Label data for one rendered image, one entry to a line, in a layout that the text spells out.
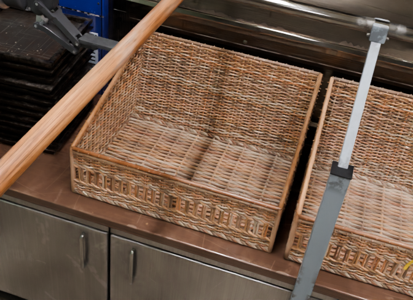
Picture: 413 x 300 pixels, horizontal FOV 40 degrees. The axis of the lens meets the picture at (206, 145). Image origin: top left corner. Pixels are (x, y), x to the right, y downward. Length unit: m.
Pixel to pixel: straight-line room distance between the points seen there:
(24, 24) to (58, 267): 0.70
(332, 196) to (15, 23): 1.03
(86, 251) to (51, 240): 0.11
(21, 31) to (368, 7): 0.95
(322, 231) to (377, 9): 0.66
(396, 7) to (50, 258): 1.18
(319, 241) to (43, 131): 0.71
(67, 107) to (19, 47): 0.85
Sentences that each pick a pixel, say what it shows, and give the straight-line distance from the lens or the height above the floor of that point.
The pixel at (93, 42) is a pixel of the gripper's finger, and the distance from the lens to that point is 1.10.
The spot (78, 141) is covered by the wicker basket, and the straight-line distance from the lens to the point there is 1.49.
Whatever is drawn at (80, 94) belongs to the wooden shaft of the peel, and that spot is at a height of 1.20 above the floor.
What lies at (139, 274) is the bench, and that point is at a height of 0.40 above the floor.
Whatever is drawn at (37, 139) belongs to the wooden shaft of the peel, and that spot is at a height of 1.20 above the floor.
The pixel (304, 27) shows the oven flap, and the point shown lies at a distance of 1.63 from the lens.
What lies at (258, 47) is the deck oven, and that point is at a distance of 1.70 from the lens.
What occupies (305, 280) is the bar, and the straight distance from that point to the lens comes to 1.34.
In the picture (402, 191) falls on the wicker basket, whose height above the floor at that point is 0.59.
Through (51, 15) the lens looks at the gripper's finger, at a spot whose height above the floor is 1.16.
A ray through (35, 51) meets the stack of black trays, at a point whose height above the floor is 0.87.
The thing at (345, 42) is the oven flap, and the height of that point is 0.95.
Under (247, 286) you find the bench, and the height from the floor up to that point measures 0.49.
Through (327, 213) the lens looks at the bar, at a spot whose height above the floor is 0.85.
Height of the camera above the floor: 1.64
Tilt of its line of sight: 37 degrees down
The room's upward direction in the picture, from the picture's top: 8 degrees clockwise
